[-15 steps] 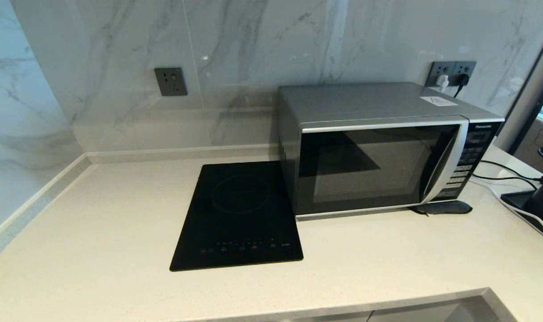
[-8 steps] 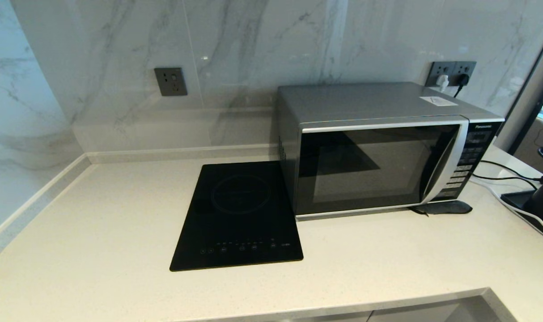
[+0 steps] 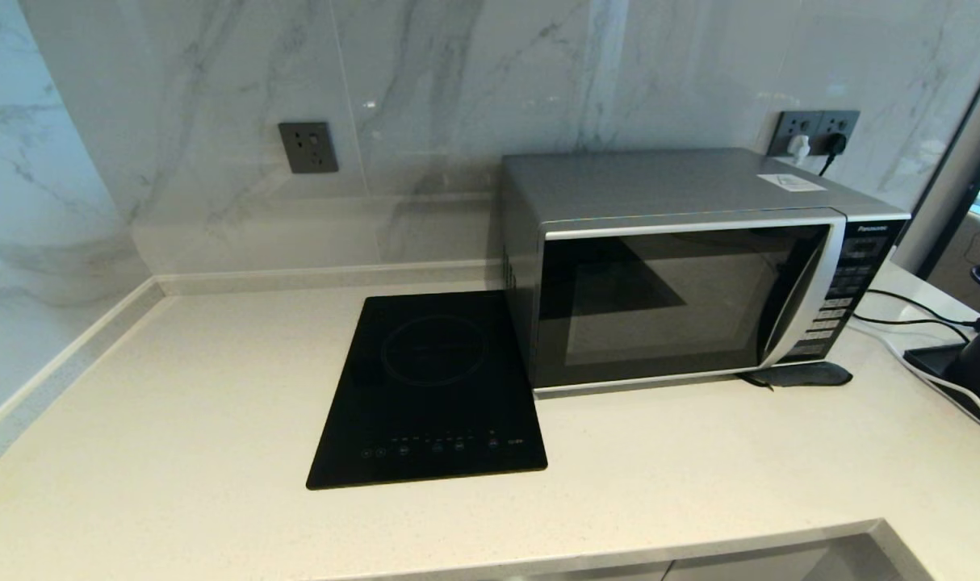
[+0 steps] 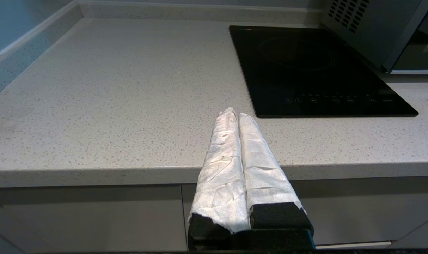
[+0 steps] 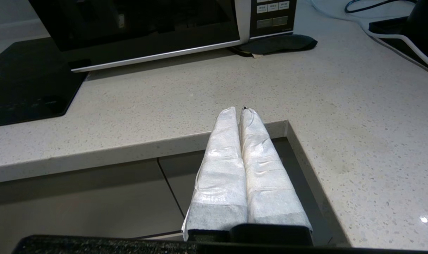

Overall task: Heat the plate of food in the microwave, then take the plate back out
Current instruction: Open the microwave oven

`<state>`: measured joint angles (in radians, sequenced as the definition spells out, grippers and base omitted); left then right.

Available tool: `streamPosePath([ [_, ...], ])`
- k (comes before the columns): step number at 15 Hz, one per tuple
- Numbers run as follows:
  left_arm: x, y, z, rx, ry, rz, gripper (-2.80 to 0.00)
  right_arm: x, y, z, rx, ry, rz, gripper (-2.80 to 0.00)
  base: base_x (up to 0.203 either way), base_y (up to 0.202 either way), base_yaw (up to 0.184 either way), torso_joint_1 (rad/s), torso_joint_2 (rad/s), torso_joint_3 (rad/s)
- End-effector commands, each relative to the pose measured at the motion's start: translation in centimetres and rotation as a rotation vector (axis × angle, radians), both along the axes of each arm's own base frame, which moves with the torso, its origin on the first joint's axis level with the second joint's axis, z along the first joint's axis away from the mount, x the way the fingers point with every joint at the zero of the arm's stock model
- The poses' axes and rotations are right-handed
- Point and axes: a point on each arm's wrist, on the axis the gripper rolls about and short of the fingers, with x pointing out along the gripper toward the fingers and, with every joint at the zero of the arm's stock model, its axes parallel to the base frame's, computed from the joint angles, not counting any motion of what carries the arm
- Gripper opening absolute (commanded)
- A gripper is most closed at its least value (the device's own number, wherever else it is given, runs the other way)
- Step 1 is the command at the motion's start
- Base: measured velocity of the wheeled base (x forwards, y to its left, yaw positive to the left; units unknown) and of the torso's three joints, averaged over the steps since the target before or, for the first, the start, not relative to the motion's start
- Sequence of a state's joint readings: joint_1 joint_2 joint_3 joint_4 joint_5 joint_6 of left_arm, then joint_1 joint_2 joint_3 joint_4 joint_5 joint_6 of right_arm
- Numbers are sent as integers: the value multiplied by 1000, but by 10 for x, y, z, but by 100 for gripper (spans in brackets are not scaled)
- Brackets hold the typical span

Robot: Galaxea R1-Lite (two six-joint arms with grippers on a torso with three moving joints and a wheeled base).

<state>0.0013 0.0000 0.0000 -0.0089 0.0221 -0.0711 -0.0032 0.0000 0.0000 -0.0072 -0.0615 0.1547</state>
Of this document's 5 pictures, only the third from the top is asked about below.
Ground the black appliance base tray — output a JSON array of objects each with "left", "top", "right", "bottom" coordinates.
[{"left": 903, "top": 343, "right": 980, "bottom": 443}]

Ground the black glass microwave door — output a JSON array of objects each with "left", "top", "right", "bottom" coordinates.
[{"left": 533, "top": 211, "right": 848, "bottom": 395}]

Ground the black induction cooktop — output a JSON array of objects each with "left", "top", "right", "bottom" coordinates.
[{"left": 306, "top": 290, "right": 549, "bottom": 491}]

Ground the silver microwave oven body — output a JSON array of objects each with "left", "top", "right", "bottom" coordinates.
[{"left": 500, "top": 148, "right": 912, "bottom": 399}]

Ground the black power plug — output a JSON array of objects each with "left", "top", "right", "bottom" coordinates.
[{"left": 819, "top": 133, "right": 848, "bottom": 177}]

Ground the dark window frame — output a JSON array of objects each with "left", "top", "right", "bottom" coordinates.
[{"left": 892, "top": 36, "right": 980, "bottom": 279}]

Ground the white paper sticker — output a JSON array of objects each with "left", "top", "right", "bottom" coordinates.
[{"left": 755, "top": 173, "right": 826, "bottom": 193}]

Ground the grey wall socket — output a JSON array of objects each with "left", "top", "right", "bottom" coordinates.
[
  {"left": 769, "top": 111, "right": 822, "bottom": 158},
  {"left": 817, "top": 111, "right": 861, "bottom": 156},
  {"left": 279, "top": 121, "right": 339, "bottom": 174}
]

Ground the white power cable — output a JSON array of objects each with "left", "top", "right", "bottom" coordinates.
[{"left": 849, "top": 319, "right": 980, "bottom": 438}]

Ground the dark grey cloth pad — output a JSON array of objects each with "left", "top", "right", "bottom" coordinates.
[{"left": 740, "top": 362, "right": 852, "bottom": 391}]

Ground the black power cable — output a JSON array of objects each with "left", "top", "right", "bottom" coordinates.
[
  {"left": 852, "top": 316, "right": 975, "bottom": 344},
  {"left": 865, "top": 288, "right": 980, "bottom": 330}
]

